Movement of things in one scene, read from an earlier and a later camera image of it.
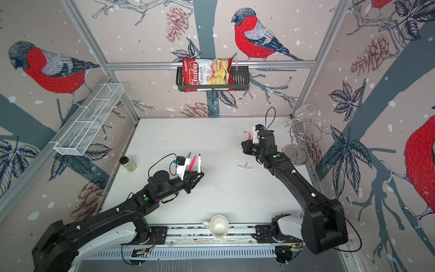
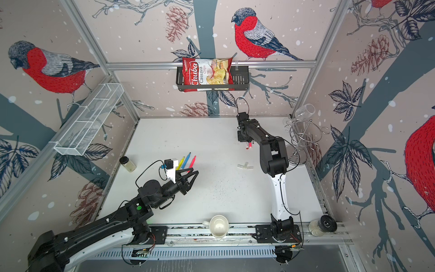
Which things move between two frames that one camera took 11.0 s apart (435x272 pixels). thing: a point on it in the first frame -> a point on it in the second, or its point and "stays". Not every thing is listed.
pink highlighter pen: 192,164 stays
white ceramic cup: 218,225 stays
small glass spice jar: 127,164 stays
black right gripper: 248,144 -> 239,138
